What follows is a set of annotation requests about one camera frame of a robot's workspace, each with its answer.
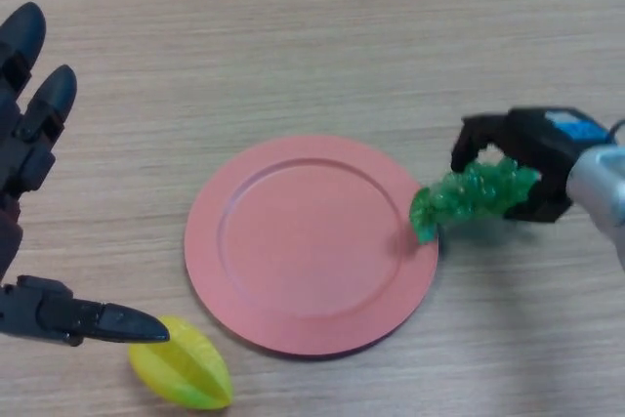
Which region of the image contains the yellow starfruit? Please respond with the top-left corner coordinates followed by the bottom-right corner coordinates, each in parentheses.
top-left (127, 314), bottom-right (234, 411)

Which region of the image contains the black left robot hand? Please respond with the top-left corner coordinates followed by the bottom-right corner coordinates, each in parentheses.
top-left (0, 1), bottom-right (171, 348)

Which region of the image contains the green grapes bunch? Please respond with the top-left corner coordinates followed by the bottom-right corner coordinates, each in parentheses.
top-left (408, 155), bottom-right (542, 245)

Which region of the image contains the pink round plate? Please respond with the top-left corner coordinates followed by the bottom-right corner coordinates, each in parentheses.
top-left (184, 135), bottom-right (440, 358)

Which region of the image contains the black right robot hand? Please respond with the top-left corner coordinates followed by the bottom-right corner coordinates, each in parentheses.
top-left (449, 105), bottom-right (616, 226)

